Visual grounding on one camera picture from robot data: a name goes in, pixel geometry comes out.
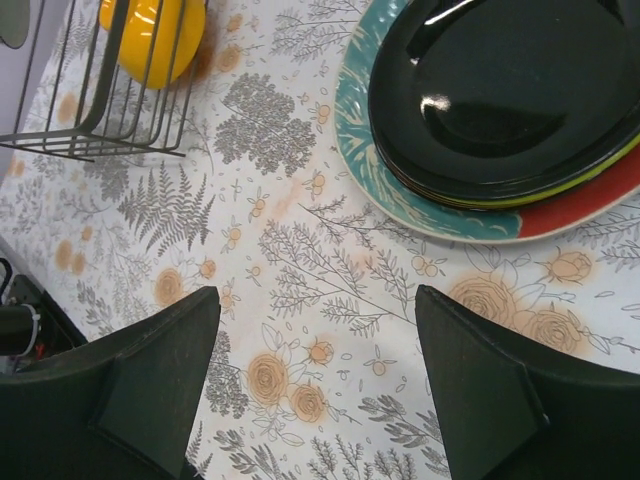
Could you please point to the white green patterned bowl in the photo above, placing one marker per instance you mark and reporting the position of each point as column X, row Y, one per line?
column 18, row 22

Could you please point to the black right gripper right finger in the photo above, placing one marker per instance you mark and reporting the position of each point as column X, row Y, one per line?
column 511, row 408

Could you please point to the floral table mat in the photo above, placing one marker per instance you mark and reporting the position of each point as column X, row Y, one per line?
column 317, row 371

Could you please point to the large white plate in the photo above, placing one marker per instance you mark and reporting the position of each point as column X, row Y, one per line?
column 400, row 200

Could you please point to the black plate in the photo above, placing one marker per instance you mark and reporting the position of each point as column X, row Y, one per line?
column 494, row 103

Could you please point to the yellow bowl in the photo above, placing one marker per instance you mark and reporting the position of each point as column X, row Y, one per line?
column 160, row 39

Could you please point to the black wire dish rack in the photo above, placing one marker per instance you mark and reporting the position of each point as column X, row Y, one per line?
column 70, row 98

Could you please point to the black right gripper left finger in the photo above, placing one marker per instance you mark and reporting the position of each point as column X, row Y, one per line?
column 120, row 407

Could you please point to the lime green plate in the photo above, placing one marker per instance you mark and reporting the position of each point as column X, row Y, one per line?
column 618, row 175

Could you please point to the black base frame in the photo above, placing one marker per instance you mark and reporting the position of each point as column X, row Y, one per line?
column 33, row 326

